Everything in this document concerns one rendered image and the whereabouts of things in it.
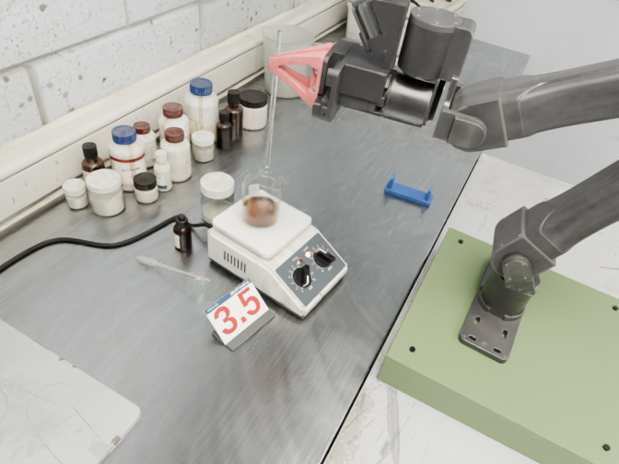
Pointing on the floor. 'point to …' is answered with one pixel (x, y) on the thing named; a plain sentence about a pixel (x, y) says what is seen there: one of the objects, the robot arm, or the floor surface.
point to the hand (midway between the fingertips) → (275, 63)
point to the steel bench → (80, 253)
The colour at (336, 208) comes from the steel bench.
